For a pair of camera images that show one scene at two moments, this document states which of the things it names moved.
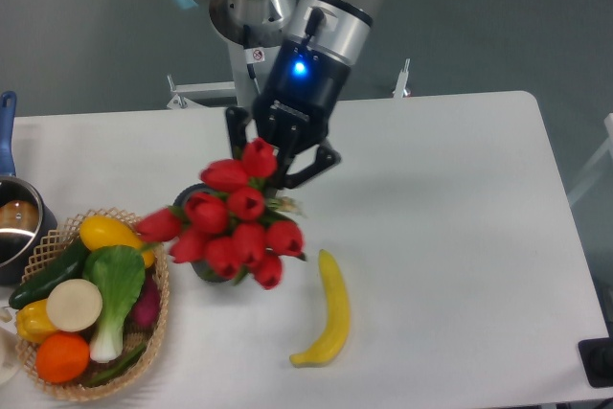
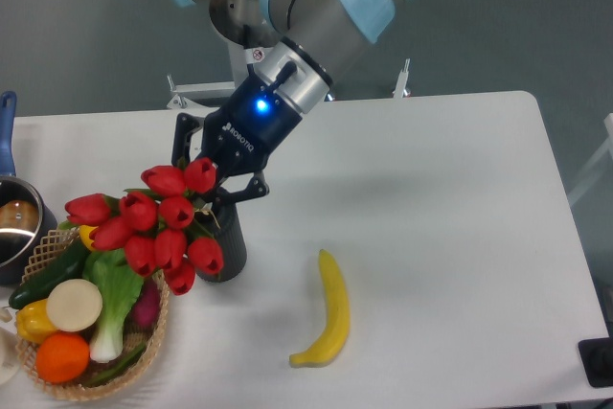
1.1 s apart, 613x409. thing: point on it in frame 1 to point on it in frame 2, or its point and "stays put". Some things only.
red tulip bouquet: [230, 225] to [155, 225]
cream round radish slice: [75, 305] stays put
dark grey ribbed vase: [200, 269] to [230, 237]
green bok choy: [116, 275] stays put
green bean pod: [119, 368] stays put
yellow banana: [336, 331] stays put
